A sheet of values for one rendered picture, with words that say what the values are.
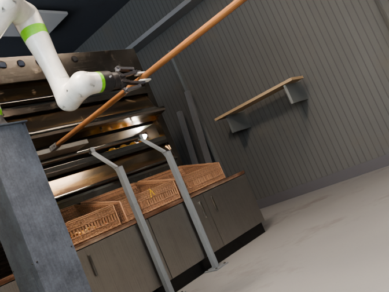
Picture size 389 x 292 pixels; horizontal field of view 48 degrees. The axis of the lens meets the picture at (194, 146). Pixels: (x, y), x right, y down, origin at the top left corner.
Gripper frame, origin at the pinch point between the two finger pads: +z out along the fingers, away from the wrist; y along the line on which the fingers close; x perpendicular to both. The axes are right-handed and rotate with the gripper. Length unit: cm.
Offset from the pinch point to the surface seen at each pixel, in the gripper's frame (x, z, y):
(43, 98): -149, 39, -52
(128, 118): -139, 103, -19
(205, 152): -231, 283, 21
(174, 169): -93, 86, 39
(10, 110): -153, 12, -48
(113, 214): -104, 28, 53
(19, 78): -153, 28, -72
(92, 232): -104, 9, 59
